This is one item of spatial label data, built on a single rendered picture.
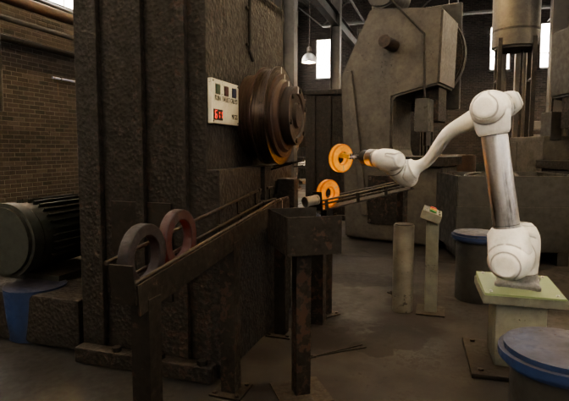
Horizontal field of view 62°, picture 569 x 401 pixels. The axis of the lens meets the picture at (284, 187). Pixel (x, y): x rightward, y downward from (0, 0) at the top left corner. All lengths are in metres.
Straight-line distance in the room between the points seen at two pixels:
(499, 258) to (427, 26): 3.24
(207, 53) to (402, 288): 1.73
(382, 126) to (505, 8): 6.52
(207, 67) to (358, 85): 3.22
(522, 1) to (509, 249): 9.26
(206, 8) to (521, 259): 1.56
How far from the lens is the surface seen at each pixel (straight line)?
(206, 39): 2.00
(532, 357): 1.42
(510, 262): 2.02
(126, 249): 1.32
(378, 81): 4.98
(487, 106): 1.99
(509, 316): 2.31
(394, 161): 2.33
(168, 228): 1.46
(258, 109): 2.13
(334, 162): 2.58
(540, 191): 4.38
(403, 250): 2.85
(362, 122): 5.00
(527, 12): 11.02
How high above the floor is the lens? 0.95
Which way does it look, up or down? 5 degrees down
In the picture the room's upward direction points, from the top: straight up
